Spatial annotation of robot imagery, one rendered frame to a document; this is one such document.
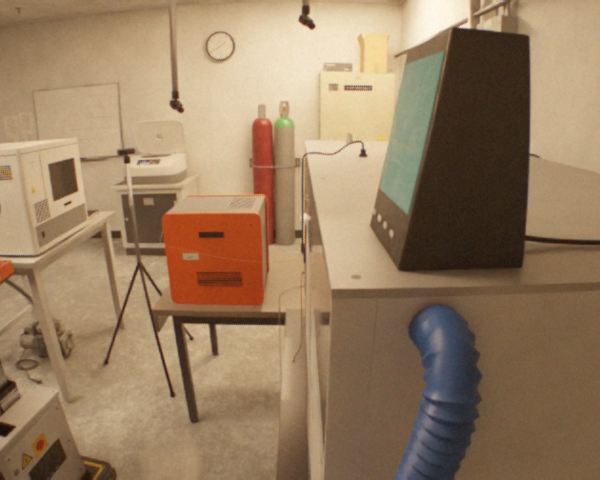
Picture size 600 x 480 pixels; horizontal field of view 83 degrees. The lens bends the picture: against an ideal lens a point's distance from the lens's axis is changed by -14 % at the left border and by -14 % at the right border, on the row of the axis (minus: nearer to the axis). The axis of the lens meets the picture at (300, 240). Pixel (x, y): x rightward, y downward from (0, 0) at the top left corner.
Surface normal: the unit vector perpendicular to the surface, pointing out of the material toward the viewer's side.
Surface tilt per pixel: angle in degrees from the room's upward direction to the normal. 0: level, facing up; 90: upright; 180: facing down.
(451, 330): 48
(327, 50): 90
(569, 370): 90
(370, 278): 0
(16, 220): 90
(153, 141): 105
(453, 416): 38
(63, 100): 90
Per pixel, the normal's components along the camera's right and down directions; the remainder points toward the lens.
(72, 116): 0.00, 0.33
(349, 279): 0.00, -0.95
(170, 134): 0.00, 0.56
